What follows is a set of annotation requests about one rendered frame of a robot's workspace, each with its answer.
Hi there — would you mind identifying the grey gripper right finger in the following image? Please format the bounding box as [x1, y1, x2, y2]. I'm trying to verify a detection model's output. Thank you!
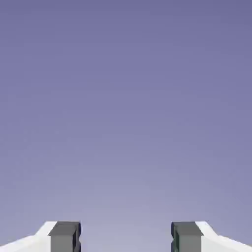
[170, 220, 252, 252]

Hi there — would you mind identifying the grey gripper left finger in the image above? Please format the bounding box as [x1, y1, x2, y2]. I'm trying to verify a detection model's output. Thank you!
[0, 220, 82, 252]

